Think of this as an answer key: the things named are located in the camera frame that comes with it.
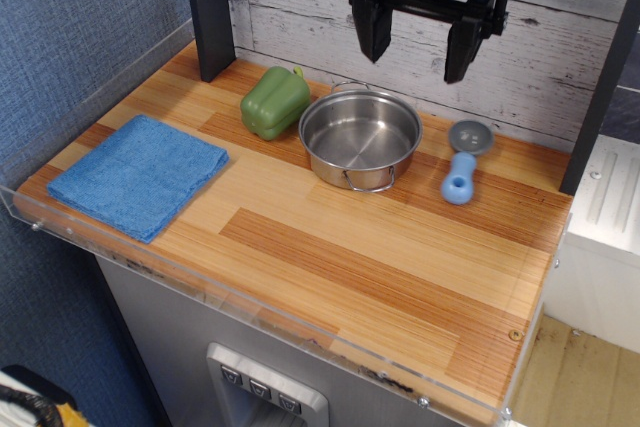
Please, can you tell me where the clear acrylic table guard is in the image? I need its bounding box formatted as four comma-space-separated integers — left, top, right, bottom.
16, 46, 570, 426

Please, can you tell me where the black yellow bag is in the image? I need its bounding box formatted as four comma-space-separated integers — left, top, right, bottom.
1, 365, 91, 426

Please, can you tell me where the dark right shelf post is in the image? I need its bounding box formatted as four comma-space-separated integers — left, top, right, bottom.
559, 0, 639, 195

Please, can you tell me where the folded blue cloth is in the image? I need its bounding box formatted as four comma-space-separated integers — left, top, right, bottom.
47, 115, 229, 244

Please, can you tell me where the silver toy fridge cabinet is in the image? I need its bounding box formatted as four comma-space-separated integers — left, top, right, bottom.
93, 251, 481, 427

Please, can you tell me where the dark left shelf post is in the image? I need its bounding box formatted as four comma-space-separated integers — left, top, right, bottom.
189, 0, 236, 82

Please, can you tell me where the white side cabinet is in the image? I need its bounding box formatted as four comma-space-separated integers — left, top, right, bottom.
543, 135, 639, 352

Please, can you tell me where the dark shelf post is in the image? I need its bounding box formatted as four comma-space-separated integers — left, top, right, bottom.
559, 0, 639, 195
189, 0, 236, 82

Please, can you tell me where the green toy bell pepper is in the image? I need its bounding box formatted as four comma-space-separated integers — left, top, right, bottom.
240, 66, 311, 141

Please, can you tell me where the silver dispenser button panel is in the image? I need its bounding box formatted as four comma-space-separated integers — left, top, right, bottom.
207, 342, 330, 426

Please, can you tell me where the blue grey toy scoop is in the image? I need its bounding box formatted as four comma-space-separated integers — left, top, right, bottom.
440, 120, 494, 205

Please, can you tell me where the stainless steel pot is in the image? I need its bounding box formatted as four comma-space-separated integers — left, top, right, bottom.
298, 81, 423, 193

